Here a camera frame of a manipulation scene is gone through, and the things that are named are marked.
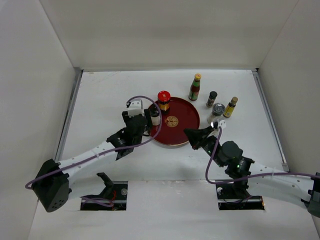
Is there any right robot arm base mount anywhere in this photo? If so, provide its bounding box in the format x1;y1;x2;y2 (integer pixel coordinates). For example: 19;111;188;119
215;182;265;211

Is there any aluminium table edge rail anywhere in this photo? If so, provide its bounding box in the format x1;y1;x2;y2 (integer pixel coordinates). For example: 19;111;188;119
53;67;84;162

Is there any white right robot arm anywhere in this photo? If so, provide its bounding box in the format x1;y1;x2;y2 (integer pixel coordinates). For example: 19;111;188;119
183;126;320;217

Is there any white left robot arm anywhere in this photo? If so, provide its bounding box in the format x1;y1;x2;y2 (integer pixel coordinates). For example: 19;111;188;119
28;108;152;213

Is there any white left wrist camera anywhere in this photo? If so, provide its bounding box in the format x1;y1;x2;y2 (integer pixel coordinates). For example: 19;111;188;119
126;98;144;118

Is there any small black cap spice jar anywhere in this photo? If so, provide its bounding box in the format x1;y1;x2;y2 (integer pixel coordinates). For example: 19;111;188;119
206;91;218;108

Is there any red lid chili sauce jar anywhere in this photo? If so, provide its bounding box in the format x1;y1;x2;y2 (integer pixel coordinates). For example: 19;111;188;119
157;90;171;114

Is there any yellow label small oil bottle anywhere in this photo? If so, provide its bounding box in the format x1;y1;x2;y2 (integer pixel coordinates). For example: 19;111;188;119
223;96;238;118

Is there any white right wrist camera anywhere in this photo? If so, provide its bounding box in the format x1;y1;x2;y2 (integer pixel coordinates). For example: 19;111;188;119
213;119;227;129

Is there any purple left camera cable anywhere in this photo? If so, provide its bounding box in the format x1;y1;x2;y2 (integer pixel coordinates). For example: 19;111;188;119
24;95;163;207

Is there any left robot arm base mount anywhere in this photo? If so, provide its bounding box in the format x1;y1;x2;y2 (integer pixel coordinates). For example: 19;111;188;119
80;172;129;211

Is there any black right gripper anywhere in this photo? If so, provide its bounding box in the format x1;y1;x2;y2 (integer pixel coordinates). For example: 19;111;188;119
183;125;226;167

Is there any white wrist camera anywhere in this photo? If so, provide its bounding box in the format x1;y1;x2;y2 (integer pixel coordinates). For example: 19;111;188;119
213;119;227;129
126;98;144;118

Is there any red round tray gold rim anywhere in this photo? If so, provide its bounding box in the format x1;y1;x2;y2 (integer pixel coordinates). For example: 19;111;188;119
154;96;200;146

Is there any black lid seasoning bottle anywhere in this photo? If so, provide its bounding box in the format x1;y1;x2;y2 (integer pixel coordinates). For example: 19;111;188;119
149;105;161;126

